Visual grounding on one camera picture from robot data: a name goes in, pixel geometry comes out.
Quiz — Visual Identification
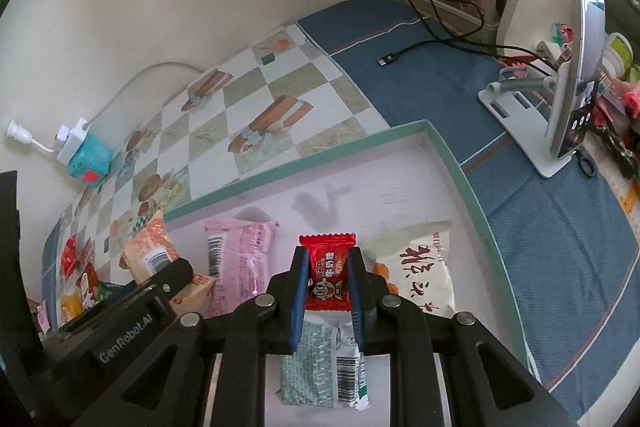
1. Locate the orange striped bread packet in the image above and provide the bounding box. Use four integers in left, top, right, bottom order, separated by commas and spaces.
120, 213, 217, 315

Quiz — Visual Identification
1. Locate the white wall plug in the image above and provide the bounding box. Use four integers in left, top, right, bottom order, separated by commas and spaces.
6, 119, 58, 154

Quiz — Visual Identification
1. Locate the small red candy packet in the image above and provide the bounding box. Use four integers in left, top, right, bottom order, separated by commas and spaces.
298, 232, 357, 312

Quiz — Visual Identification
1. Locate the teal box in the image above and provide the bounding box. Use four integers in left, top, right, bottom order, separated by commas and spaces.
69, 134, 113, 188

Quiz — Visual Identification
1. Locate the teal cardboard tray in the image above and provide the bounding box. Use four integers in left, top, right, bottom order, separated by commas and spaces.
161, 119, 543, 427

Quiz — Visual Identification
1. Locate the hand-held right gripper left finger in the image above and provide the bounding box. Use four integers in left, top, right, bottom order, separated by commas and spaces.
85, 247, 307, 427

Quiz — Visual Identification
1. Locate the smartphone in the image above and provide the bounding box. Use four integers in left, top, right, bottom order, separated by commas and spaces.
550, 0, 608, 158

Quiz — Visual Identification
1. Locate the white packet with black characters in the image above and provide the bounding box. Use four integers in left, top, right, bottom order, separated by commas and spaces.
365, 220, 457, 318

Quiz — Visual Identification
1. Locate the pink snack packet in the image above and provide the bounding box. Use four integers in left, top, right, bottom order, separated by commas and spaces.
202, 217, 280, 315

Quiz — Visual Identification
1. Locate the pale green barcode packet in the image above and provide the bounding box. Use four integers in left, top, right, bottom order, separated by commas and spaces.
275, 311, 371, 410

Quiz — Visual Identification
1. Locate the pile of colourful clutter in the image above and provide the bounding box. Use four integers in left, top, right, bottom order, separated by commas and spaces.
537, 22, 640, 180

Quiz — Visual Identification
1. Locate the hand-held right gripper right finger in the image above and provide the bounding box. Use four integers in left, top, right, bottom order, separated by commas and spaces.
348, 248, 566, 427

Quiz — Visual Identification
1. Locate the white power cable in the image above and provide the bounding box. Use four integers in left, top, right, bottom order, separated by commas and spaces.
85, 62, 203, 132

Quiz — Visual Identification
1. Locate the pink wrapper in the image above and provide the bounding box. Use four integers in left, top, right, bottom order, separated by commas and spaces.
35, 302, 53, 335

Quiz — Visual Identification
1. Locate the white power strip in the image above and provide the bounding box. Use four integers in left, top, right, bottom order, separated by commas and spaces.
56, 118, 90, 164

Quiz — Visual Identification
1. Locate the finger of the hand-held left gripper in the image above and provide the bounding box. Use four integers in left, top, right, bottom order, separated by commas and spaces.
131, 258, 196, 308

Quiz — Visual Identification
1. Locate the yellow snack packet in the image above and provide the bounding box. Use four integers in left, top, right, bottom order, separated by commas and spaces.
60, 289, 86, 323

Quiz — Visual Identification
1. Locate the white phone stand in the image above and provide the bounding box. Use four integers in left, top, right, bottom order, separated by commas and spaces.
477, 74, 576, 180

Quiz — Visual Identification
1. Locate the dark green snack packet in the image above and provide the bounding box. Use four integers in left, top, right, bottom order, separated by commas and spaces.
97, 281, 126, 305

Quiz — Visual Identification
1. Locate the red-brown snack packet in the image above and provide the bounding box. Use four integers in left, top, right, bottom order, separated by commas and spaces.
77, 264, 101, 303

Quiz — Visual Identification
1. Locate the bright red snack packet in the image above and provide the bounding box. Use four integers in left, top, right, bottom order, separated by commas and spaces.
60, 236, 81, 280

